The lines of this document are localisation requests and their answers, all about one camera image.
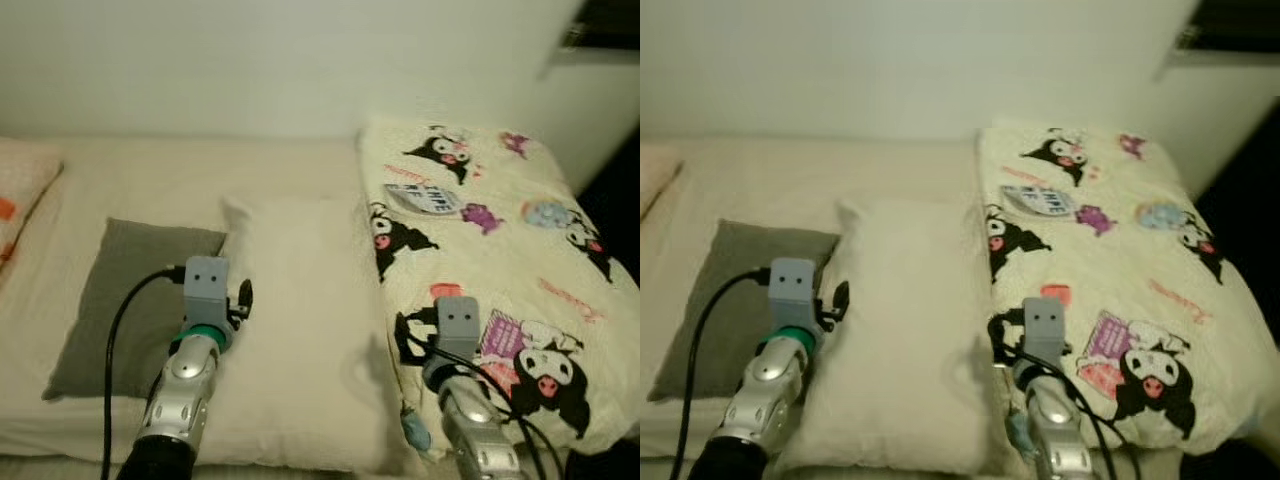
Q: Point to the grey pillow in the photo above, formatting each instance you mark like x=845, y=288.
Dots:
x=720, y=310
x=110, y=310

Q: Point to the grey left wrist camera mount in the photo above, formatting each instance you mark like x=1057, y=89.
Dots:
x=207, y=285
x=792, y=285

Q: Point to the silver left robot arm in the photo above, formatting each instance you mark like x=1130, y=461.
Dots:
x=765, y=385
x=185, y=390

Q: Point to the dark window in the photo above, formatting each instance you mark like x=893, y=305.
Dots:
x=605, y=20
x=1230, y=25

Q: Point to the bed with cream sheet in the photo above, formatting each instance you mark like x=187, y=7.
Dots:
x=150, y=170
x=800, y=170

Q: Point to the cream cartoon print blanket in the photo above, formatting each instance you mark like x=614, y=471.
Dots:
x=1110, y=260
x=500, y=250

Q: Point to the pink orange patterned pillow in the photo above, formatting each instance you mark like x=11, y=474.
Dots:
x=20, y=190

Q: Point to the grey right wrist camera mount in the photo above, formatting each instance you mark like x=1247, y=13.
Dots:
x=459, y=325
x=1043, y=325

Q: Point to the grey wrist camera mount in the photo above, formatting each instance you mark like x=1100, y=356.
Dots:
x=1043, y=325
x=459, y=325
x=207, y=285
x=792, y=285

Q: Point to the white pillow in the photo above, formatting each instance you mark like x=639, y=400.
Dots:
x=300, y=330
x=910, y=330

